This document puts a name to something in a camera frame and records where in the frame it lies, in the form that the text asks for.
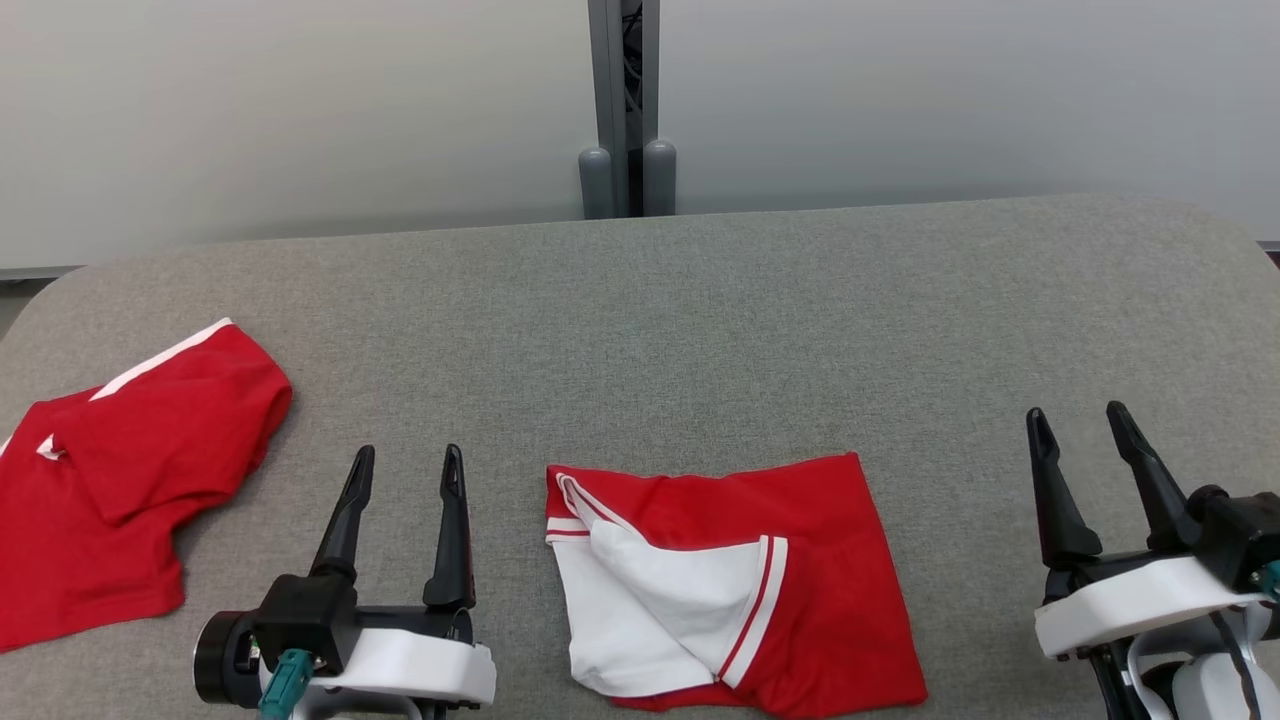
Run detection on grey metal partition post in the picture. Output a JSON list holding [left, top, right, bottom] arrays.
[[588, 0, 661, 218]]

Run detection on red white Bulls jersey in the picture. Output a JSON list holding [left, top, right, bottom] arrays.
[[545, 452, 929, 720]]

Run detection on red shorts with white stripes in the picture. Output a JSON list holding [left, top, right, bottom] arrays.
[[0, 318, 294, 653]]

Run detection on grey cylindrical post foot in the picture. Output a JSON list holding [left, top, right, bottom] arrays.
[[643, 139, 678, 216], [579, 147, 613, 220]]

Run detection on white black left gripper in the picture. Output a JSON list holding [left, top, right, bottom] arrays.
[[310, 444, 498, 709]]

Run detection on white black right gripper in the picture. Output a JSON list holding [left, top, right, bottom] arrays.
[[1026, 401, 1267, 659]]

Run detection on left camera cable teal connector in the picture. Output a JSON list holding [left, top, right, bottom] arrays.
[[257, 648, 315, 720]]

